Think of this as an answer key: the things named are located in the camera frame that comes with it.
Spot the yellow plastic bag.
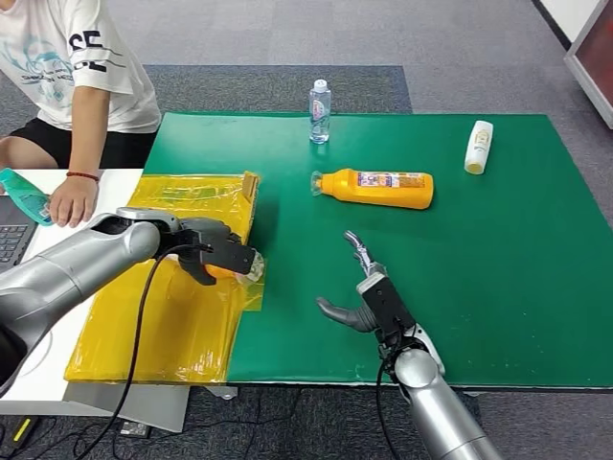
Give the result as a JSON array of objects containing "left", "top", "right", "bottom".
[{"left": 64, "top": 170, "right": 266, "bottom": 386}]

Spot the green table mat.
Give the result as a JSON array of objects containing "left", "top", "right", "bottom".
[{"left": 143, "top": 111, "right": 613, "bottom": 390}]

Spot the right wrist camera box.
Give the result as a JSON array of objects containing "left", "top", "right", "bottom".
[{"left": 357, "top": 271, "right": 416, "bottom": 344}]

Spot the black plug with yellow label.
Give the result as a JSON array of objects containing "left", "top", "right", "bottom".
[{"left": 7, "top": 413, "right": 42, "bottom": 449}]

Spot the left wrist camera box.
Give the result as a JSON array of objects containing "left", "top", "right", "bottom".
[{"left": 200, "top": 240, "right": 257, "bottom": 277}]

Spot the grey power strip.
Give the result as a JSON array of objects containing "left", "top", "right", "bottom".
[{"left": 118, "top": 420, "right": 153, "bottom": 439}]

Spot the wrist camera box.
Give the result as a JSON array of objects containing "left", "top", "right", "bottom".
[
  {"left": 357, "top": 271, "right": 416, "bottom": 344},
  {"left": 200, "top": 240, "right": 257, "bottom": 277}
]

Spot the dark grey laptop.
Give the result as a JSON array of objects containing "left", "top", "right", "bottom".
[{"left": 0, "top": 195, "right": 39, "bottom": 274}]

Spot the orange bottle with clear cap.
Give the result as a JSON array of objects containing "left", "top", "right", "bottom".
[
  {"left": 310, "top": 168, "right": 435, "bottom": 212},
  {"left": 203, "top": 249, "right": 266, "bottom": 284}
]

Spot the teal plastic bottle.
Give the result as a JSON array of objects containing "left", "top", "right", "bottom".
[{"left": 0, "top": 167, "right": 54, "bottom": 228}]

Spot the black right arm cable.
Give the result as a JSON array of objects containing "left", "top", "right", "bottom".
[{"left": 375, "top": 330, "right": 408, "bottom": 460}]

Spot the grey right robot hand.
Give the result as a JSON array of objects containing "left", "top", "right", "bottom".
[{"left": 316, "top": 229, "right": 385, "bottom": 335}]

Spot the person's hand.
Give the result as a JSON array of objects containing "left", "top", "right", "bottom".
[{"left": 48, "top": 176, "right": 100, "bottom": 229}]

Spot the clear water bottle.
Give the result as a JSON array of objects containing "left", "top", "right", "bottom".
[{"left": 308, "top": 79, "right": 333, "bottom": 146}]

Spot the grey table bracket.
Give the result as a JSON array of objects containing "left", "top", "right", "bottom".
[{"left": 203, "top": 384, "right": 239, "bottom": 402}]

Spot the white framed red panel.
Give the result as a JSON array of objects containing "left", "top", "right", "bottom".
[{"left": 564, "top": 0, "right": 613, "bottom": 130}]

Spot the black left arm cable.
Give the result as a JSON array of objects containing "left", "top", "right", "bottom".
[{"left": 74, "top": 242, "right": 214, "bottom": 460}]

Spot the white plastic bottle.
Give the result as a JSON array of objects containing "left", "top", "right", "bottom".
[{"left": 464, "top": 120, "right": 495, "bottom": 175}]

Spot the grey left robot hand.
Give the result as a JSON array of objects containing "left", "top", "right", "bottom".
[{"left": 164, "top": 217, "right": 244, "bottom": 288}]

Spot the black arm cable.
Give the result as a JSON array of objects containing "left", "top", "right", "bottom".
[
  {"left": 74, "top": 242, "right": 214, "bottom": 460},
  {"left": 375, "top": 330, "right": 408, "bottom": 460}
]

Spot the person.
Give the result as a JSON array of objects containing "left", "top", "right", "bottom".
[{"left": 0, "top": 0, "right": 163, "bottom": 230}]

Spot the grey desk side panel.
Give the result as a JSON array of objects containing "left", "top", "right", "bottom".
[{"left": 62, "top": 383, "right": 191, "bottom": 434}]

